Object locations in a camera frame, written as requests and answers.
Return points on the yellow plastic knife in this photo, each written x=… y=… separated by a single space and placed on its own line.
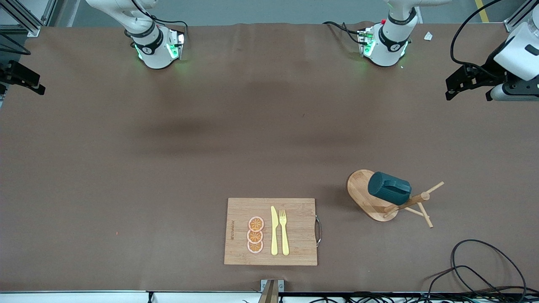
x=274 y=235

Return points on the metal bracket with wooden bar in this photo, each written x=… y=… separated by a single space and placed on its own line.
x=270 y=292

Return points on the wooden mug rack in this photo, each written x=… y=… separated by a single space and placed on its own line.
x=364 y=189

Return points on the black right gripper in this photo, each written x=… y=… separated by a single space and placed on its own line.
x=12 y=72

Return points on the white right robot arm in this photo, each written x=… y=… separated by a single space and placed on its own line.
x=151 y=54

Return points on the toy orange slice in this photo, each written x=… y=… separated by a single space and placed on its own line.
x=254 y=247
x=254 y=236
x=256 y=224

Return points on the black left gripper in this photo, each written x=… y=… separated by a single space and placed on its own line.
x=487 y=70

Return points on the brown table cover sheet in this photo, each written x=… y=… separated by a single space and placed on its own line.
x=252 y=126

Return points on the aluminium frame profile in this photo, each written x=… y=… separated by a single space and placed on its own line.
x=518 y=17
x=25 y=19

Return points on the bamboo cutting board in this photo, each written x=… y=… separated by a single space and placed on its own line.
x=294 y=235

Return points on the teal cup with yellow inside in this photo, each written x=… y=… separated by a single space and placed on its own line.
x=389 y=189

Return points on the yellow plastic fork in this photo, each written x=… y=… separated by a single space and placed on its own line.
x=284 y=235

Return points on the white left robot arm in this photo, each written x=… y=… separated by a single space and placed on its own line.
x=389 y=50

